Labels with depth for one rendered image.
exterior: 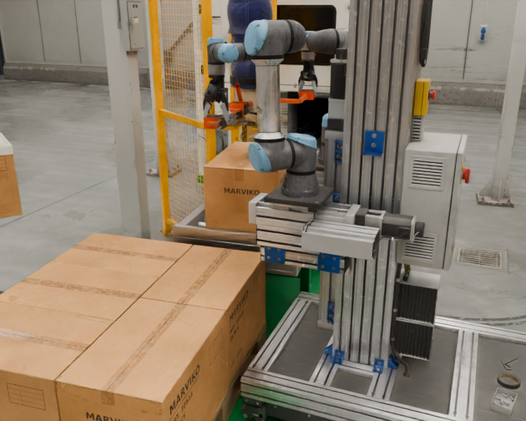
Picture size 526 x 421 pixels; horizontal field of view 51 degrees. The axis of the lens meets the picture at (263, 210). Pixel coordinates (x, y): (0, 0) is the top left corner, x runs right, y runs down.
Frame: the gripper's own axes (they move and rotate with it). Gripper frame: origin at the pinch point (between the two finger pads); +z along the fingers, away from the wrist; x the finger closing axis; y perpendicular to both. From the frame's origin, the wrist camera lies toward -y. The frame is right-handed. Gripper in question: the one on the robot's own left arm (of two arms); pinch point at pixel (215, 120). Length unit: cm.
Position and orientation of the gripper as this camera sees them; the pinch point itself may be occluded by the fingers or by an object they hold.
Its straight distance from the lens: 251.7
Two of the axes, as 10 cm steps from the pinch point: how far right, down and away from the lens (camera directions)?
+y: 2.5, -3.3, 9.1
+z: 0.0, 9.4, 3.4
